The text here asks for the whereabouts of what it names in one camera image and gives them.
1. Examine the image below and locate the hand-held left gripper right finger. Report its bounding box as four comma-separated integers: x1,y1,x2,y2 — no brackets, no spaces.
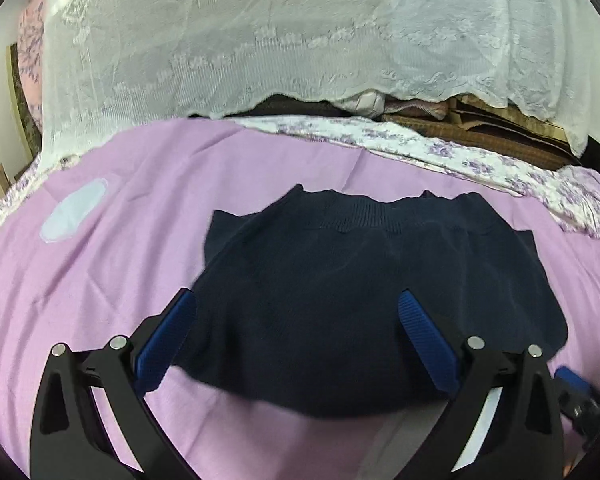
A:
397,289,563,480

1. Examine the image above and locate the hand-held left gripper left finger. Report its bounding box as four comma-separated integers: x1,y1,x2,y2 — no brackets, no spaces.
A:
29,287,198,480

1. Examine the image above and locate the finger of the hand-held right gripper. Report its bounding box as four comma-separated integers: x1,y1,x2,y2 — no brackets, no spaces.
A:
554,366,600,438

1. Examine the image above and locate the navy knit cardigan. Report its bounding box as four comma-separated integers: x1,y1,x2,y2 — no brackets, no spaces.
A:
192,185,570,418

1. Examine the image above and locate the pale folded clothes pile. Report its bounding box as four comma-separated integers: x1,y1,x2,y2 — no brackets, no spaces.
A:
340,89,451,120

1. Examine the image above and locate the purple bedsheet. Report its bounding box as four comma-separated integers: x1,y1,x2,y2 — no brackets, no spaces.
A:
0,115,600,480

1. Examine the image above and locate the white purple floral quilt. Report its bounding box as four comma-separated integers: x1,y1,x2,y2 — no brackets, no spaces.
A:
225,114,600,238

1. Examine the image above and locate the stack of brown folded bedding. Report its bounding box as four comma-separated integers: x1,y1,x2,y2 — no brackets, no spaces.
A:
380,95,581,171

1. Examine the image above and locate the dark patterned panel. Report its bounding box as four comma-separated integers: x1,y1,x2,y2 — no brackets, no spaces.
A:
7,42,43,156

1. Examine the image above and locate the pink floral pillow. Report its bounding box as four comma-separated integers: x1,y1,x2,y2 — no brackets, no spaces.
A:
17,0,51,126

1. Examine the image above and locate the white lace net curtain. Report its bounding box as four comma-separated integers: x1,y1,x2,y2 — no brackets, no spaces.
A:
40,0,600,158

